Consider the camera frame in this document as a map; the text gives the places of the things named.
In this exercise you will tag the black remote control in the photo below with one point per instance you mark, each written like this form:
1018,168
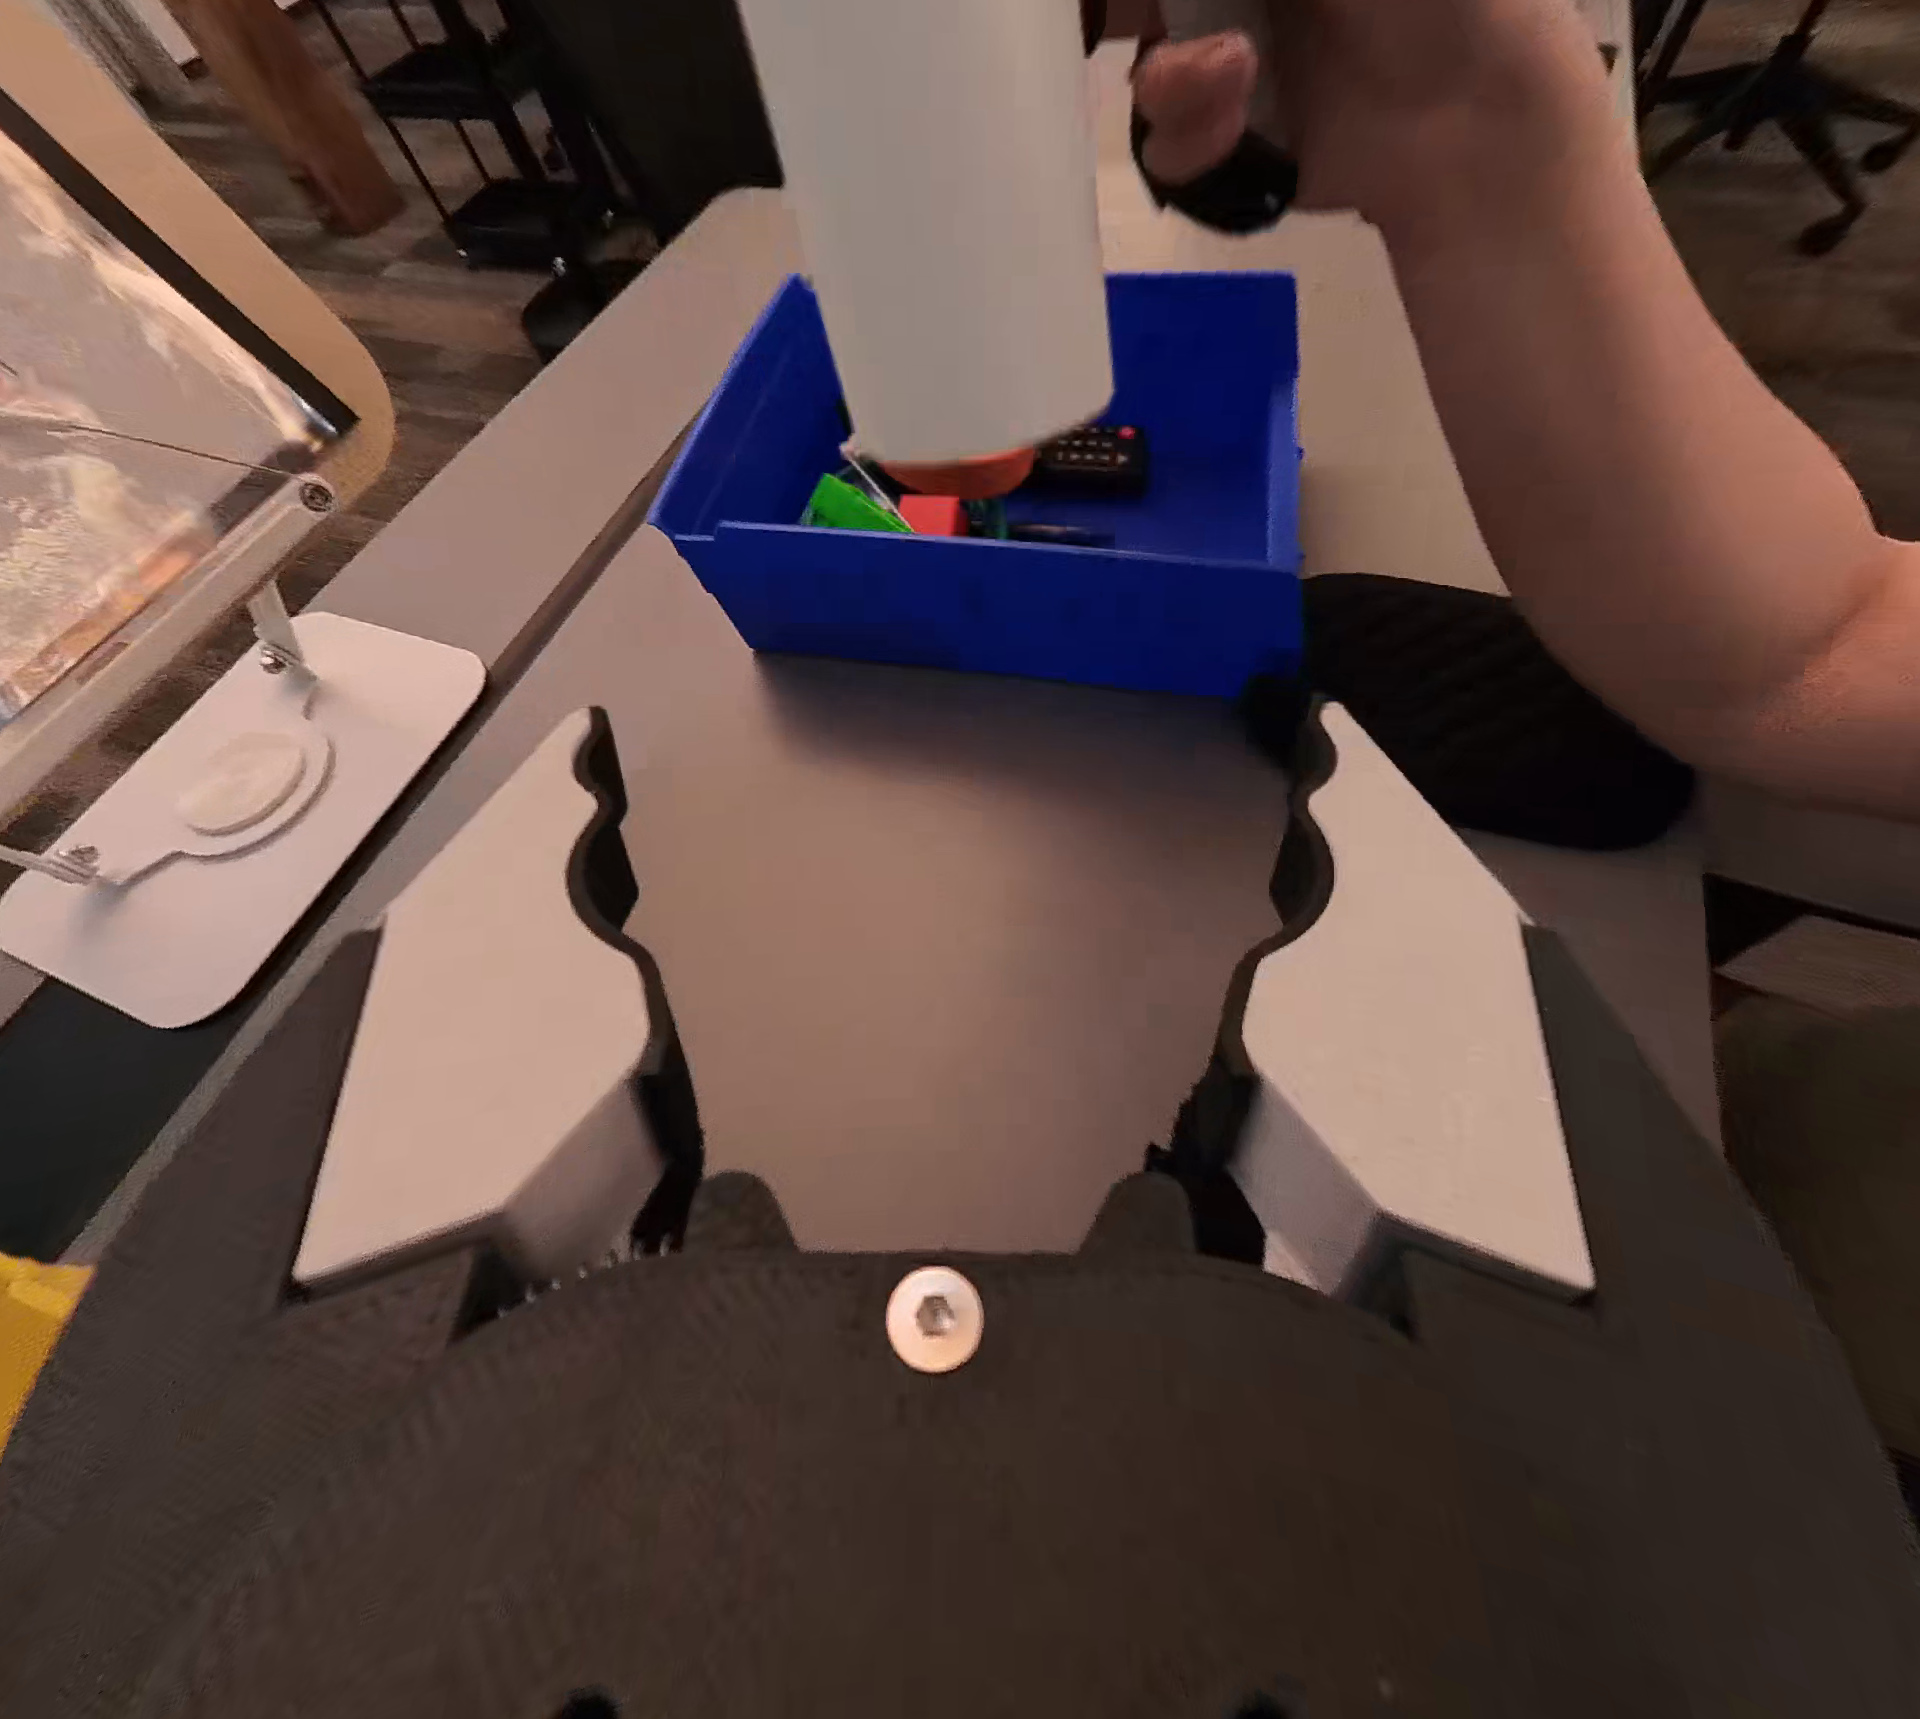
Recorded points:
1095,458

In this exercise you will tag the blue plastic bin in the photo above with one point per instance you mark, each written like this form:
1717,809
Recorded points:
974,623

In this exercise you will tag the acrylic tabletop sign stand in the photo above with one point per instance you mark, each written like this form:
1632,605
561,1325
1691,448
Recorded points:
151,398

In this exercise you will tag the black mesh chair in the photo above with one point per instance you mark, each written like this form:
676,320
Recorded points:
1485,713

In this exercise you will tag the yellow plastic bin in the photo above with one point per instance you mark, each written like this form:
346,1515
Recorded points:
30,1329

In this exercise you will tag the orange tape roll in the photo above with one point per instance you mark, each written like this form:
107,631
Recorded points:
961,476

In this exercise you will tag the white tumbler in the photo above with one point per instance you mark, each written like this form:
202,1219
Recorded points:
900,98

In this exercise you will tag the person's right forearm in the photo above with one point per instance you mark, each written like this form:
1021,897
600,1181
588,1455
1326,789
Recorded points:
1621,398

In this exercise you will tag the red toy brick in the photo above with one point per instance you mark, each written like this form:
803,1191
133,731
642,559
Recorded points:
933,515

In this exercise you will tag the green toy brick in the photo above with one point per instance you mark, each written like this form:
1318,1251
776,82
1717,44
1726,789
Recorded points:
848,505

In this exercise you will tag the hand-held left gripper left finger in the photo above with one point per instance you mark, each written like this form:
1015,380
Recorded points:
480,1043

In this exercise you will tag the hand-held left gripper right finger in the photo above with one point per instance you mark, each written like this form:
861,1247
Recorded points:
1394,1043

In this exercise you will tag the black swivel chair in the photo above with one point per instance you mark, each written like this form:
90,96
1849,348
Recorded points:
1800,68

